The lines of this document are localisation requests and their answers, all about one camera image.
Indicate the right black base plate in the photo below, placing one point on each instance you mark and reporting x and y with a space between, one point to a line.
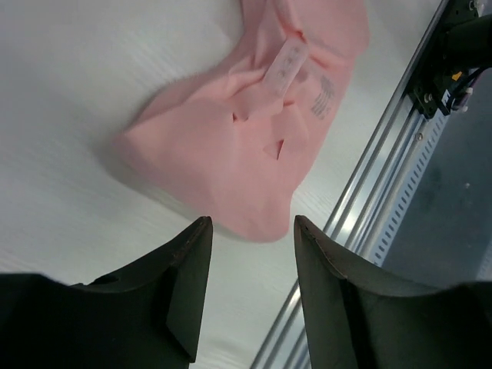
434 86

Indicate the aluminium mounting rail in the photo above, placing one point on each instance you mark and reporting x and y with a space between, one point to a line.
370 185

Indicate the slotted cable duct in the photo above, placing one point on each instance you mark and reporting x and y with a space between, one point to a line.
405 187

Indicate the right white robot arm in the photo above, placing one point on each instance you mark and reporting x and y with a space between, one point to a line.
468 45

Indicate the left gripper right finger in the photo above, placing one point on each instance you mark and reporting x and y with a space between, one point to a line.
358 315

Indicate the pink bra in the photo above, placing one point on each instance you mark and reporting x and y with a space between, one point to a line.
234 143

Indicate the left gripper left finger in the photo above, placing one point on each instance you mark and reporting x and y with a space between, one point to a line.
146 314

